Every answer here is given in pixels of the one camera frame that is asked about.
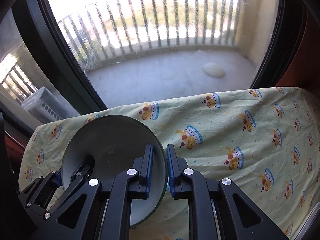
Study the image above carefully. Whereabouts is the red curtain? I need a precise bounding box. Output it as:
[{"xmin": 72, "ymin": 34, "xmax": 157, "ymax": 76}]
[
  {"xmin": 276, "ymin": 12, "xmax": 319, "ymax": 94},
  {"xmin": 5, "ymin": 132, "xmax": 25, "ymax": 176}
]

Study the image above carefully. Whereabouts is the balcony railing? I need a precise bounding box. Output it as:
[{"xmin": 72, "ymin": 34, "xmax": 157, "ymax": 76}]
[{"xmin": 1, "ymin": 0, "xmax": 251, "ymax": 108}]

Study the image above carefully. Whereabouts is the white plastic crate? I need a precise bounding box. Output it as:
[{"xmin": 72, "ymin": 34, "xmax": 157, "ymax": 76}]
[{"xmin": 21, "ymin": 87, "xmax": 80, "ymax": 124}]

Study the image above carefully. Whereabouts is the red curtain right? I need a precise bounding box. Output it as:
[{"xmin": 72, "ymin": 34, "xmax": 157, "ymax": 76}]
[{"xmin": 276, "ymin": 12, "xmax": 319, "ymax": 94}]

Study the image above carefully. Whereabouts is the yellow patterned tablecloth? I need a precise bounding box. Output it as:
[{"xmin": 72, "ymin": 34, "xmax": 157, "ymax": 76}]
[{"xmin": 18, "ymin": 87, "xmax": 319, "ymax": 239}]

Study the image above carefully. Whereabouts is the floral bowl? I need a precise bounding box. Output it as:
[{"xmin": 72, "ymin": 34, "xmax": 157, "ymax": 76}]
[{"xmin": 61, "ymin": 115, "xmax": 168, "ymax": 226}]

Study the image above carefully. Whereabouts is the pale object on balcony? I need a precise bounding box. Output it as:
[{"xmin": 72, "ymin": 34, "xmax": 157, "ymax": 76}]
[{"xmin": 203, "ymin": 63, "xmax": 226, "ymax": 78}]

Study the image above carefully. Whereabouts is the black window frame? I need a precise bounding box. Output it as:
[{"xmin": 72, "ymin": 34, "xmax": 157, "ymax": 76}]
[{"xmin": 0, "ymin": 0, "xmax": 304, "ymax": 140}]

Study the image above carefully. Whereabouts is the red curtain left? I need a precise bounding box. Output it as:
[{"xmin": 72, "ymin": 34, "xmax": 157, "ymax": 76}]
[{"xmin": 5, "ymin": 132, "xmax": 25, "ymax": 176}]

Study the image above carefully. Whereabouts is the red-pattern white plate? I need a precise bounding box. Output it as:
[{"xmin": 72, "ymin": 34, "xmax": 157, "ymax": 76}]
[{"xmin": 293, "ymin": 202, "xmax": 319, "ymax": 239}]

